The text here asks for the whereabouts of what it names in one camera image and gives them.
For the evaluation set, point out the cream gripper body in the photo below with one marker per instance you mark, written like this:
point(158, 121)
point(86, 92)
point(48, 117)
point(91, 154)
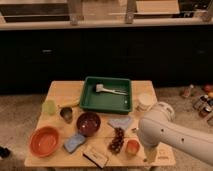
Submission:
point(151, 153)

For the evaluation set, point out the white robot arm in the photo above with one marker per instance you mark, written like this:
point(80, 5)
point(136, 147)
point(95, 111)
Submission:
point(156, 125)

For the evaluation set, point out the metal cup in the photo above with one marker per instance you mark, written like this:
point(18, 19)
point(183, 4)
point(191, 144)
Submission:
point(66, 114)

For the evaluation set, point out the light green cup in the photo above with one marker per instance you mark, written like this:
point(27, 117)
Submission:
point(49, 107)

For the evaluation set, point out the bunch of dark grapes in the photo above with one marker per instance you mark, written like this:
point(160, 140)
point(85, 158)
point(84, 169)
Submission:
point(117, 142)

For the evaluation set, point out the grey blue cloth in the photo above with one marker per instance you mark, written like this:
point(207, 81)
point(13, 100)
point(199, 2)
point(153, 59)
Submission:
point(122, 123)

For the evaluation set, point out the white cylindrical container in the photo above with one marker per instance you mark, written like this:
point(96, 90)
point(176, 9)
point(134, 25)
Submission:
point(145, 102)

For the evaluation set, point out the wooden block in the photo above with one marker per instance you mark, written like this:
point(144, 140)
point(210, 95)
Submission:
point(96, 156)

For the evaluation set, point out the dark red bowl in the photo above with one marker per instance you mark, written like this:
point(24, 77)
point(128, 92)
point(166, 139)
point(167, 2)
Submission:
point(88, 123)

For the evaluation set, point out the green plastic tray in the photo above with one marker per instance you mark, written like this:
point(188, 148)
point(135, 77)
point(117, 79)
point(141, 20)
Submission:
point(104, 102)

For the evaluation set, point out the blue sponge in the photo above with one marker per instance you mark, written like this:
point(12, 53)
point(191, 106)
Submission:
point(72, 143)

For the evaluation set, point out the white spatula in tray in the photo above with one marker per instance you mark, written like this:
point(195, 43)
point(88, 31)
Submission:
point(100, 88)

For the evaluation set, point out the yellow banana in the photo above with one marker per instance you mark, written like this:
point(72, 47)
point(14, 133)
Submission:
point(69, 104)

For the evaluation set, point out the orange bowl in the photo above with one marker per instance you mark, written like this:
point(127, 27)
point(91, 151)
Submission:
point(44, 141)

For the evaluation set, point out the black object on floor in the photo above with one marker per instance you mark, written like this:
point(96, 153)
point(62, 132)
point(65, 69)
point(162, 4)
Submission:
point(4, 152)

